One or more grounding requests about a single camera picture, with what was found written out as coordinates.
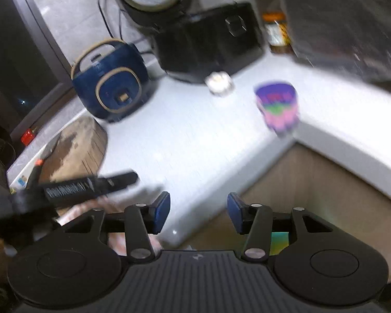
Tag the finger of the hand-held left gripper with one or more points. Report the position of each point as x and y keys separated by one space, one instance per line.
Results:
x=117 y=181

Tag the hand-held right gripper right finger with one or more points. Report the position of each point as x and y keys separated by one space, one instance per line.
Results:
x=236 y=212

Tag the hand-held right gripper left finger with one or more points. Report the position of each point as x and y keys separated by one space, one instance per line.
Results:
x=161 y=212

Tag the pink white striped cloth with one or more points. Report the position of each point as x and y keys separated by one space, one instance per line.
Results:
x=84 y=207

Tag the round wooden chopping block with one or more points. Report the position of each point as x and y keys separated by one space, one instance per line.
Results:
x=81 y=150

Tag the red chili pepper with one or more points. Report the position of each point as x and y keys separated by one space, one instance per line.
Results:
x=27 y=137

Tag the blue rice cooker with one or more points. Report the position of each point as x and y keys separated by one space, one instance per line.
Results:
x=117 y=81

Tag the pink purple sponge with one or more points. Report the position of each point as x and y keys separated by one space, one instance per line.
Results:
x=277 y=107

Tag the garlic bulb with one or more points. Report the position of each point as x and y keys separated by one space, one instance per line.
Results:
x=218 y=83

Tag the black rice cooker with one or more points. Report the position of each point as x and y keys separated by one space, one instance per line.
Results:
x=198 y=49

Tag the glass jar with orange lid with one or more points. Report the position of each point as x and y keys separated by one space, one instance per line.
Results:
x=275 y=34

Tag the black microwave in plastic wrap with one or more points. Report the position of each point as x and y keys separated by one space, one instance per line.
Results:
x=339 y=22

